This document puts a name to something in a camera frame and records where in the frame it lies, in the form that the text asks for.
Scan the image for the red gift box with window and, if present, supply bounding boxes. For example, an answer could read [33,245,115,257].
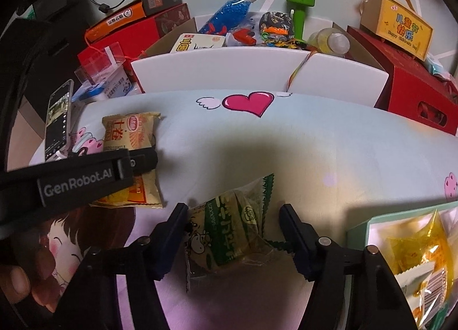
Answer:
[346,25,458,136]

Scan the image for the yellow striped snack packet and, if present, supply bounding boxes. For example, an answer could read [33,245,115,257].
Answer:
[89,111,164,209]

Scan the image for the cardboard box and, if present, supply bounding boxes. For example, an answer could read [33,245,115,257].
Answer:
[141,17,199,57]

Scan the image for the clear green print snack packet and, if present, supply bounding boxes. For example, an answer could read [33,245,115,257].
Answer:
[184,173,297,295]

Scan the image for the green dumbbell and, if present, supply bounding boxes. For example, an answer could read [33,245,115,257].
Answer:
[286,0,316,40]

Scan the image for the teal box lid tray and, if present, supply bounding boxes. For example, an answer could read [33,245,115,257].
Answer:
[346,201,458,330]

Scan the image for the person's left hand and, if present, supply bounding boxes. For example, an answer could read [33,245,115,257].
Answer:
[0,264,68,313]

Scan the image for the colourful ribbon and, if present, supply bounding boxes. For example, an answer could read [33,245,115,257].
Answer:
[288,50,317,93]

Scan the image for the white and yellow box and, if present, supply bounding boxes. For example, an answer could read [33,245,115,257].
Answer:
[170,33,227,54]

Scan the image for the orange striped snack packet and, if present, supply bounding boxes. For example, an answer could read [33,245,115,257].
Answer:
[411,269,452,329]

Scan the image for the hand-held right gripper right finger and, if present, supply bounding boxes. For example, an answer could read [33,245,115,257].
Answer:
[279,203,419,330]

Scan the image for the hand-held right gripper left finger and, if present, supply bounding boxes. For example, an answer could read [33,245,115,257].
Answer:
[59,202,189,330]

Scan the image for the white snack packet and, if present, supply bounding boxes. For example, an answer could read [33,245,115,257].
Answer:
[395,262,436,298]

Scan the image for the clear plastic bottle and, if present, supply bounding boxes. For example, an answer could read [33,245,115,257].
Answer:
[308,27,351,58]

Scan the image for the blue bead bottle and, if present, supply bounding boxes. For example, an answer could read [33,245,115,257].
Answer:
[198,0,259,36]

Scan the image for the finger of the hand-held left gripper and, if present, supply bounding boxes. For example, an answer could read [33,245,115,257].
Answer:
[129,148,158,177]

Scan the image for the light blue packet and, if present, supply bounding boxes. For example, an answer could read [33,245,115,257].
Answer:
[426,54,449,77]

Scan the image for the yellow gift box with handle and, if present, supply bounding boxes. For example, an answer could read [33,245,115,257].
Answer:
[360,0,433,62]

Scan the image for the white and blue carton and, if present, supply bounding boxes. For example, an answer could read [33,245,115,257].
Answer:
[72,67,135,102]

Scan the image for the clear plastic box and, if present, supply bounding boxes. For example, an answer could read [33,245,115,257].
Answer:
[74,42,126,87]

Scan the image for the black cabinet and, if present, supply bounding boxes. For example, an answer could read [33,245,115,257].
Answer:
[21,20,86,109]

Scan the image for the orange and black box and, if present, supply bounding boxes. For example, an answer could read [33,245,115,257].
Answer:
[85,0,182,44]

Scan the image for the smartphone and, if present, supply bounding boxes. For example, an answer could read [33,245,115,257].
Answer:
[44,79,74,163]

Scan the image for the red plastic toy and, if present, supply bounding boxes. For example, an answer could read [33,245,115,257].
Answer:
[229,27,258,46]

